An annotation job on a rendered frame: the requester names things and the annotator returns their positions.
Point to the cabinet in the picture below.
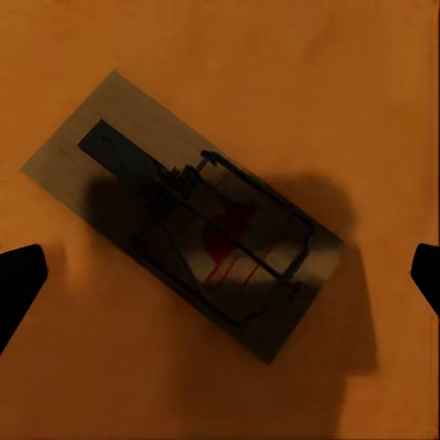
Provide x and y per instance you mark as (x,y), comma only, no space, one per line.
(335,104)

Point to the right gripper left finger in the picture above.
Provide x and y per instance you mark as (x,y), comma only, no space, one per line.
(23,271)

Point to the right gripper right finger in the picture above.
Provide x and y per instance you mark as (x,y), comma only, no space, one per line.
(426,273)

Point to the mousetrap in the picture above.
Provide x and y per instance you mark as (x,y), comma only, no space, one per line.
(216,234)

